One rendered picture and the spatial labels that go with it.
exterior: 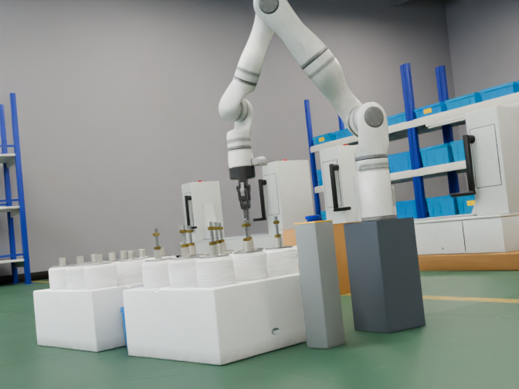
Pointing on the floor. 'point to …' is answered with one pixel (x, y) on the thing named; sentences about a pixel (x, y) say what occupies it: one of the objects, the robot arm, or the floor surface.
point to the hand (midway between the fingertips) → (246, 215)
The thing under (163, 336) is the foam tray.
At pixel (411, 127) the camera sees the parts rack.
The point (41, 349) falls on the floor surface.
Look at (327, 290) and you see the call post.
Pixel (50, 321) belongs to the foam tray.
